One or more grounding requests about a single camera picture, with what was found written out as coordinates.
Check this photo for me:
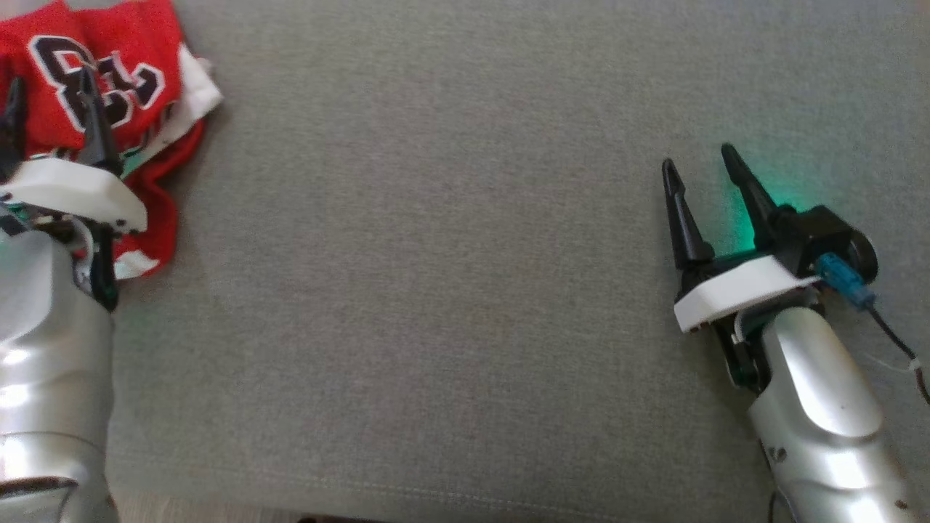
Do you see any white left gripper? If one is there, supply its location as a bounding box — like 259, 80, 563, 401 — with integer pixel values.
0, 65, 148, 313

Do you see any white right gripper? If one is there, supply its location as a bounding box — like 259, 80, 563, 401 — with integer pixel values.
662, 143, 822, 393

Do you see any red white basketball jersey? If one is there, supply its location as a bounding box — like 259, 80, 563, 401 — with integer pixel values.
0, 0, 224, 179

